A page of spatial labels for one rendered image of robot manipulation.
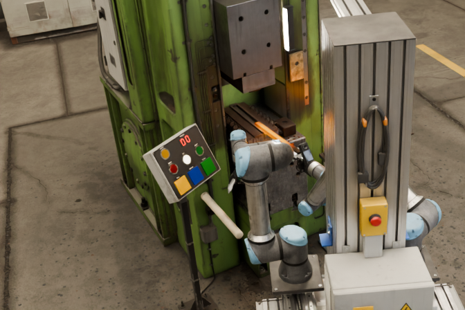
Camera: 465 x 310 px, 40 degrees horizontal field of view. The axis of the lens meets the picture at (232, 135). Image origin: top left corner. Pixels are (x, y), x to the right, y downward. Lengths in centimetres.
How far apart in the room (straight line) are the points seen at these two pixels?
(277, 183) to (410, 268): 158
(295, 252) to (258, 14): 126
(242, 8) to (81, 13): 551
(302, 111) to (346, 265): 172
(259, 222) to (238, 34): 108
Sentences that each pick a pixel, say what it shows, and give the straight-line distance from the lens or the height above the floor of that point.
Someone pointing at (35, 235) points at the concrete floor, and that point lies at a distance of 489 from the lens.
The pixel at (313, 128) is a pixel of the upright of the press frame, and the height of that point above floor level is 81.
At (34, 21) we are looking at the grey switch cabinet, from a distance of 866.
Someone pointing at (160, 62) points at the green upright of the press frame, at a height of 135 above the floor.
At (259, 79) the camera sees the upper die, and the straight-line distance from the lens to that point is 346.
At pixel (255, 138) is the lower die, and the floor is 98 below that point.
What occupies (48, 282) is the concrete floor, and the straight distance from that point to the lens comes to 444.
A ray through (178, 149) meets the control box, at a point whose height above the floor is 115.
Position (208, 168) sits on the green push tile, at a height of 100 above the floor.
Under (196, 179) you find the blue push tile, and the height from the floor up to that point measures 100.
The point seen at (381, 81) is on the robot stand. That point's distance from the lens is 204.
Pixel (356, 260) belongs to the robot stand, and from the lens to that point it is 235.
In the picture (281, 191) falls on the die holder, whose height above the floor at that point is 61.
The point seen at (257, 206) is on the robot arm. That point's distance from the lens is 264.
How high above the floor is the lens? 276
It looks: 29 degrees down
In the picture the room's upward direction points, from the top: 6 degrees counter-clockwise
